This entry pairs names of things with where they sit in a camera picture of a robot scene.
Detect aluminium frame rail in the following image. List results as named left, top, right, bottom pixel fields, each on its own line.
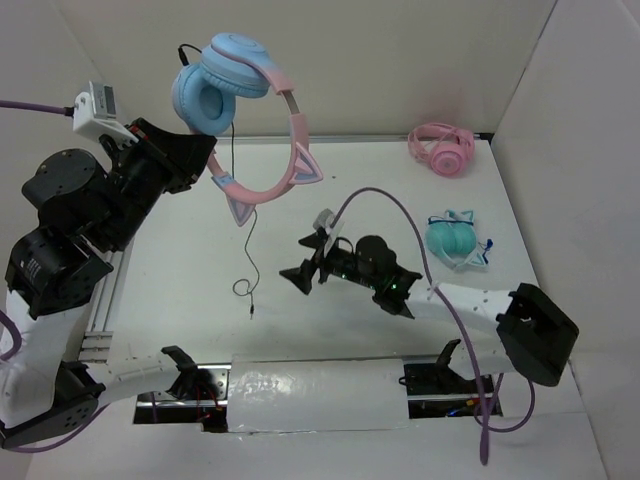
left=90, top=138, right=502, bottom=359

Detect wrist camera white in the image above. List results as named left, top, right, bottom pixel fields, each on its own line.
left=313, top=209, right=344, bottom=255
left=72, top=81, right=123, bottom=140

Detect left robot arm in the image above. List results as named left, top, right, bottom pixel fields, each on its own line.
left=1, top=118, right=217, bottom=453

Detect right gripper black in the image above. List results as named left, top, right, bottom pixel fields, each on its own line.
left=280, top=230, right=380, bottom=294

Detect white taped cover plate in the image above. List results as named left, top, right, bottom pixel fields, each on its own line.
left=227, top=359, right=409, bottom=433

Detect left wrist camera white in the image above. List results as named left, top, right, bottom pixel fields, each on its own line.
left=72, top=81, right=123, bottom=140

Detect blue pink cat-ear headphones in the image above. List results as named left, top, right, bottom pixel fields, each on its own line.
left=172, top=33, right=323, bottom=226

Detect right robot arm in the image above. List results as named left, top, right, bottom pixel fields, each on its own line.
left=279, top=230, right=579, bottom=392

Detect teal cat-ear headphones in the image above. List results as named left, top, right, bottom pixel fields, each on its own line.
left=425, top=209, right=493, bottom=272

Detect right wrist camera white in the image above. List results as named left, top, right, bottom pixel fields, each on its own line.
left=313, top=209, right=344, bottom=255

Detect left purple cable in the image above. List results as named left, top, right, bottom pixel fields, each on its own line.
left=0, top=98, right=76, bottom=456

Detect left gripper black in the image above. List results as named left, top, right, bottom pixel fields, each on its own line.
left=97, top=117, right=216, bottom=253

